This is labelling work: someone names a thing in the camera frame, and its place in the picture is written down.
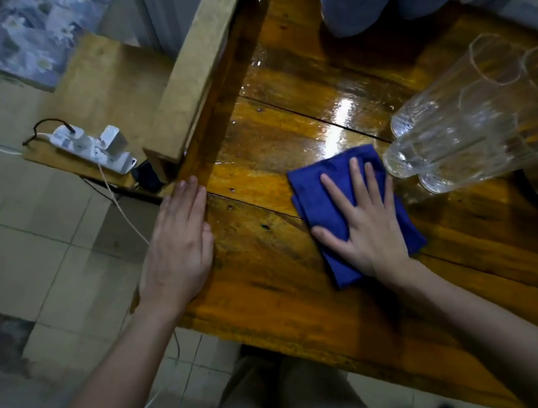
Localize person's right hand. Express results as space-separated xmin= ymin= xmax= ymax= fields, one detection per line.
xmin=301 ymin=151 xmax=416 ymax=300

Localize person's left hand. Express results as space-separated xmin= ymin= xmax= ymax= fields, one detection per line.
xmin=123 ymin=173 xmax=225 ymax=321

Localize blue cleaning cloth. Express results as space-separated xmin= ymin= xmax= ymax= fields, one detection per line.
xmin=284 ymin=137 xmax=432 ymax=295

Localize person's right forearm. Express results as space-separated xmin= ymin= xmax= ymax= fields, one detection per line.
xmin=382 ymin=241 xmax=538 ymax=408

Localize person's left forearm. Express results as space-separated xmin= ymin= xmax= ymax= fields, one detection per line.
xmin=0 ymin=296 xmax=193 ymax=408

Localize white charger adapter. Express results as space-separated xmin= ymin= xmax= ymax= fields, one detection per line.
xmin=97 ymin=123 xmax=130 ymax=161

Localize white power strip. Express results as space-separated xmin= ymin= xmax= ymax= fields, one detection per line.
xmin=47 ymin=114 xmax=140 ymax=185

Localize white plug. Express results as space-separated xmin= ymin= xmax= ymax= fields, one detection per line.
xmin=69 ymin=129 xmax=93 ymax=153

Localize light wooden beam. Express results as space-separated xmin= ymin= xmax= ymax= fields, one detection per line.
xmin=123 ymin=0 xmax=280 ymax=181

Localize wooden side board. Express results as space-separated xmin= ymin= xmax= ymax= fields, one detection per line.
xmin=6 ymin=20 xmax=193 ymax=208

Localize beige trousers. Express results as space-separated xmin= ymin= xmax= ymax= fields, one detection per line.
xmin=185 ymin=334 xmax=384 ymax=408

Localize floral patterned cloth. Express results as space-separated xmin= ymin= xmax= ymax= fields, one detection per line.
xmin=0 ymin=0 xmax=128 ymax=98

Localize thin white charger cable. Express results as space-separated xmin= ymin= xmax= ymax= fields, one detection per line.
xmin=95 ymin=152 xmax=184 ymax=372

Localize black cable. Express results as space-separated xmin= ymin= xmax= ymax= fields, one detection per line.
xmin=19 ymin=114 xmax=77 ymax=147

